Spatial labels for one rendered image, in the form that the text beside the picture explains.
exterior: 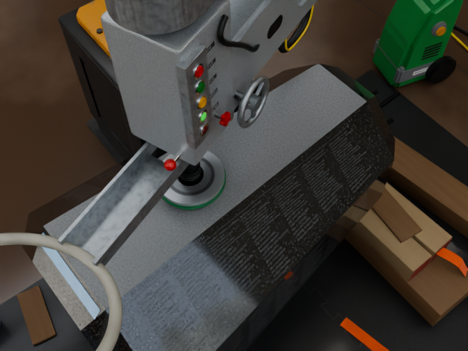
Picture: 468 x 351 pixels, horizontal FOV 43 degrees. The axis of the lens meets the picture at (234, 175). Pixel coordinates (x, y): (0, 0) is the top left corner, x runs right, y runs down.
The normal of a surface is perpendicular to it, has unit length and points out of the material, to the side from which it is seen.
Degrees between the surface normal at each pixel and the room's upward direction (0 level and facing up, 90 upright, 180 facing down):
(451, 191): 0
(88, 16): 0
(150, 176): 2
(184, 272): 45
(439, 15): 90
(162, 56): 90
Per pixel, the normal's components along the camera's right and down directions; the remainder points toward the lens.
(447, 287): -0.02, -0.56
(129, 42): -0.53, 0.71
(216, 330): 0.46, 0.04
